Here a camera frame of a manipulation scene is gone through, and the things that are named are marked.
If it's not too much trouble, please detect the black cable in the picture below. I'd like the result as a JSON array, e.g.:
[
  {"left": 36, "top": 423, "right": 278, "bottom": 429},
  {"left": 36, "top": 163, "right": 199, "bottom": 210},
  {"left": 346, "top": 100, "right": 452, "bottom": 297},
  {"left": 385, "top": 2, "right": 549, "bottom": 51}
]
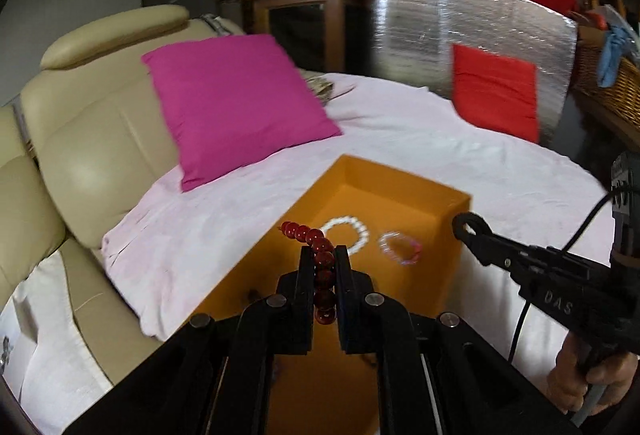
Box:
[{"left": 509, "top": 185, "right": 623, "bottom": 361}]

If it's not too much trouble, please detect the magenta cushion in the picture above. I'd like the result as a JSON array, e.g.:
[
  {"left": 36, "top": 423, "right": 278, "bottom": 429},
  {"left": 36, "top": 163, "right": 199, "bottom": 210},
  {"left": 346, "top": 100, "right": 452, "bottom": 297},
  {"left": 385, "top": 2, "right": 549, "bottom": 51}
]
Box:
[{"left": 141, "top": 34, "right": 343, "bottom": 193}]

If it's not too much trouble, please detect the red bead bracelet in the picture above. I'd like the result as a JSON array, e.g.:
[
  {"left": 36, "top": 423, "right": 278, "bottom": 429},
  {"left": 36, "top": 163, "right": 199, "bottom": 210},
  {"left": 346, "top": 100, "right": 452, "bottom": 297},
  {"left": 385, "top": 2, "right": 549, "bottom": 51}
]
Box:
[{"left": 278, "top": 221, "right": 337, "bottom": 326}]

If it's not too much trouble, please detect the white bead bracelet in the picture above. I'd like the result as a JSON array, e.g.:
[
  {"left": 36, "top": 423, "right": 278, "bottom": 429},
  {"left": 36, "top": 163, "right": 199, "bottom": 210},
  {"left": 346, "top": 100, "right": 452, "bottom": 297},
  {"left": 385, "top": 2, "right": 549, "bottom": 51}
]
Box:
[{"left": 320, "top": 214, "right": 370, "bottom": 258}]

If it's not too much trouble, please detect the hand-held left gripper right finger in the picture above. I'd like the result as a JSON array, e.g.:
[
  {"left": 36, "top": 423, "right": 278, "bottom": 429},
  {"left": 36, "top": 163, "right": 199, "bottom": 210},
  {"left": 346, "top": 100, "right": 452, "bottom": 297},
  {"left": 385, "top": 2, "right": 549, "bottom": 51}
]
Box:
[{"left": 334, "top": 245, "right": 581, "bottom": 435}]

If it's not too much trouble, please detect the person's right hand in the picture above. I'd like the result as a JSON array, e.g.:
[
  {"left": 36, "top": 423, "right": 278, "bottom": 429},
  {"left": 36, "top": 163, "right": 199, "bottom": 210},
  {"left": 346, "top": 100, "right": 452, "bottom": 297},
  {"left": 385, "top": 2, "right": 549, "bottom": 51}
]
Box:
[{"left": 547, "top": 332, "right": 640, "bottom": 416}]

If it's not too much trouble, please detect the beige leather sofa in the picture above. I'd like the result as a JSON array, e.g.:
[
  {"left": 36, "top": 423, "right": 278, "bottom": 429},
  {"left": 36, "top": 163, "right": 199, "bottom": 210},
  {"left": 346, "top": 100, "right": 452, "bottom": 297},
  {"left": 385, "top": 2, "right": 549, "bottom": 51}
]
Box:
[{"left": 0, "top": 5, "right": 251, "bottom": 386}]

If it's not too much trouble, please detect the patterned small cloth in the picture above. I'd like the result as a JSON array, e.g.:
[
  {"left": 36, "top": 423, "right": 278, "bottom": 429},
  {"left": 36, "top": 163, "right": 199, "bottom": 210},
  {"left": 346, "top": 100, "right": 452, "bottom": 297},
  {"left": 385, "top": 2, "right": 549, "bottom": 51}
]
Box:
[{"left": 302, "top": 72, "right": 353, "bottom": 105}]

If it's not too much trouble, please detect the blue cloth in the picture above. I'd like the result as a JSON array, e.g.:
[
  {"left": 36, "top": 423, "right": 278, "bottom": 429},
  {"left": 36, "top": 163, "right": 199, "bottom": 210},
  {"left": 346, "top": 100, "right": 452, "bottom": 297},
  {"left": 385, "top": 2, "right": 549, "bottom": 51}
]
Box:
[{"left": 597, "top": 22, "right": 636, "bottom": 88}]

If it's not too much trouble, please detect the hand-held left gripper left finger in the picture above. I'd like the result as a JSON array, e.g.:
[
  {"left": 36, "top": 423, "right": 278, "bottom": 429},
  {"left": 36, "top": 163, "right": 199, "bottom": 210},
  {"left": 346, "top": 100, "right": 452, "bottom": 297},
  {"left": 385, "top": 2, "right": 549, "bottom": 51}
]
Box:
[{"left": 62, "top": 245, "right": 316, "bottom": 435}]

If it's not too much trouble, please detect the silver foil panel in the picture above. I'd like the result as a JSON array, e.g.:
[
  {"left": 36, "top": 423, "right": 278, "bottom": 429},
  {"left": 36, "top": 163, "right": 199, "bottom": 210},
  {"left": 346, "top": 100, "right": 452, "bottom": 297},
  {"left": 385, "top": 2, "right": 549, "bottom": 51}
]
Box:
[{"left": 365, "top": 0, "right": 578, "bottom": 148}]

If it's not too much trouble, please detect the orange box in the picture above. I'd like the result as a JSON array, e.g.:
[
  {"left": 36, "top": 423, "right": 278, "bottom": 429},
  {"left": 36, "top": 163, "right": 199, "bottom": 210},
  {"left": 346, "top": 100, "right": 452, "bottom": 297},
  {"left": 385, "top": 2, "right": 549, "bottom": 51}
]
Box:
[{"left": 192, "top": 154, "right": 472, "bottom": 435}]

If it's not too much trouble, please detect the clear pink bead bracelet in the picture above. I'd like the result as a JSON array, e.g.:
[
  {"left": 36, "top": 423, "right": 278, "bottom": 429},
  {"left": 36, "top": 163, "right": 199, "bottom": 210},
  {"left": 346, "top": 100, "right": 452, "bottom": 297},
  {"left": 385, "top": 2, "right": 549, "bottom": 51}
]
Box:
[{"left": 378, "top": 231, "right": 423, "bottom": 265}]

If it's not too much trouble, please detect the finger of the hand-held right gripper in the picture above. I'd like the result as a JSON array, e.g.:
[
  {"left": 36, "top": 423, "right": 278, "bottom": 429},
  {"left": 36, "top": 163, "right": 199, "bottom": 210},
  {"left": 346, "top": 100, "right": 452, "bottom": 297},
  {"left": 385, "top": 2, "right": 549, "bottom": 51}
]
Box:
[{"left": 451, "top": 212, "right": 538, "bottom": 288}]

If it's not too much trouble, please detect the white cloth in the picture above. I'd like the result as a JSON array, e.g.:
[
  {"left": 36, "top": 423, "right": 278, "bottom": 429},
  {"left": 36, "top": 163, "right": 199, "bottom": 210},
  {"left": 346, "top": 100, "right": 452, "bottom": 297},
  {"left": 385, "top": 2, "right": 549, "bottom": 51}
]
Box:
[{"left": 0, "top": 250, "right": 116, "bottom": 435}]

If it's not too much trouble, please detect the wicker basket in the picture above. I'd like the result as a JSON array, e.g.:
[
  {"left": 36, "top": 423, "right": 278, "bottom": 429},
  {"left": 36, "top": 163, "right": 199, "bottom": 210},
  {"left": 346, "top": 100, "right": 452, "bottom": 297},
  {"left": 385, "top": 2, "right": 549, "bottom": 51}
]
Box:
[{"left": 572, "top": 28, "right": 640, "bottom": 136}]

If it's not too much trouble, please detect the pale pink blanket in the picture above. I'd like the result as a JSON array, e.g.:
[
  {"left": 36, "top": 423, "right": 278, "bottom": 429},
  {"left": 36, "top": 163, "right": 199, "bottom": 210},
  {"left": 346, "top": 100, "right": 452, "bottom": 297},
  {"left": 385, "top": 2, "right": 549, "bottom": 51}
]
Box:
[{"left": 102, "top": 72, "right": 618, "bottom": 435}]

